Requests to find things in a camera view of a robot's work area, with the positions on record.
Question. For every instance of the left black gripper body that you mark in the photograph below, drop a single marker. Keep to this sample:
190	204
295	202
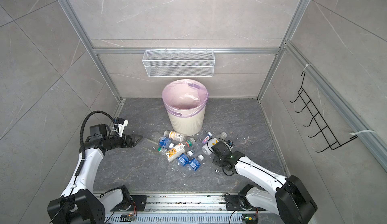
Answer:
115	143

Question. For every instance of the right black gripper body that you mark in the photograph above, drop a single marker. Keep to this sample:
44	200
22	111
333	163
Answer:
218	161

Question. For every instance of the white yellow V bottle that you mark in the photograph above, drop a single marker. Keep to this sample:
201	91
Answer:
207	148

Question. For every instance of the Ganten purple label bottle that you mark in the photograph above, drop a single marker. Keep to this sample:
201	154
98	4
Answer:
197	146

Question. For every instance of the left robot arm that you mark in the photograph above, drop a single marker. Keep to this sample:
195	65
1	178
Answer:
77	204

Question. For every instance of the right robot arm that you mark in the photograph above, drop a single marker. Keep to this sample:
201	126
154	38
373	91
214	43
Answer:
286	197

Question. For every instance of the cream ribbed trash bin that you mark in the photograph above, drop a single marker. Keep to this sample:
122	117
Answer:
187	118

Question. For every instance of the pink bin liner bag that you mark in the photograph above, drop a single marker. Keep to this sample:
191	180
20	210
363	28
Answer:
185	98

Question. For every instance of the green band clear bottle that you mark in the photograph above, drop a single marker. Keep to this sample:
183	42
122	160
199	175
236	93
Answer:
152	146

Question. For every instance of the small blue label bottle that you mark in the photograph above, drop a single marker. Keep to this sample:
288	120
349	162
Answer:
162	140

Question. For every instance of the orange white label bottle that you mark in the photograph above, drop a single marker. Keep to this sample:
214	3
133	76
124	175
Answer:
175	136

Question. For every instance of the blue label water bottle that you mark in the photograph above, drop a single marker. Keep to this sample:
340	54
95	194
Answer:
179	165

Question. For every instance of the peacock label tea bottle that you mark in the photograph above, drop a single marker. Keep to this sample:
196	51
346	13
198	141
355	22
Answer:
180	149

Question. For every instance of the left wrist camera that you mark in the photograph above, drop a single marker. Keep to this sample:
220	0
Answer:
119	126

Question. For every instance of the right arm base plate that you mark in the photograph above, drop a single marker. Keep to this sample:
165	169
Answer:
233	203

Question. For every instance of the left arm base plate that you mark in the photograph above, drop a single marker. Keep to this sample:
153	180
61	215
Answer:
136	203

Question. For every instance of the aluminium mounting rail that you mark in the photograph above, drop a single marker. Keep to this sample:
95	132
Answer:
189	203

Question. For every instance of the white wire mesh basket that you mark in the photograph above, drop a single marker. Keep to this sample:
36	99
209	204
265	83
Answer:
164	63

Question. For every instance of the black wire hook rack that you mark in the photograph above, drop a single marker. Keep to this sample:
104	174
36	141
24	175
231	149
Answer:
317	119

